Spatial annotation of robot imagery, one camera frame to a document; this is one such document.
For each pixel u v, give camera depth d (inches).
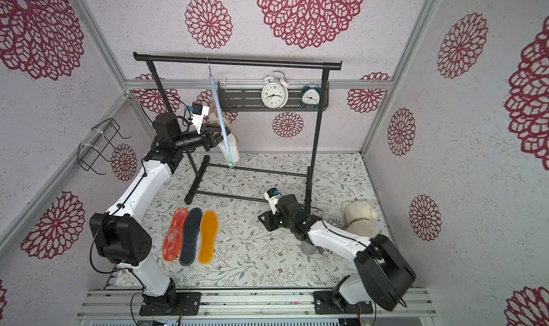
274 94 34.5
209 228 36.3
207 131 26.4
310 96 35.3
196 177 42.5
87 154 28.6
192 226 36.1
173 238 35.0
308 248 33.0
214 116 24.4
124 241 18.2
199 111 25.5
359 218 33.7
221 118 24.4
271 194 29.7
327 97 28.9
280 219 28.4
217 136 28.7
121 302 29.9
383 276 16.9
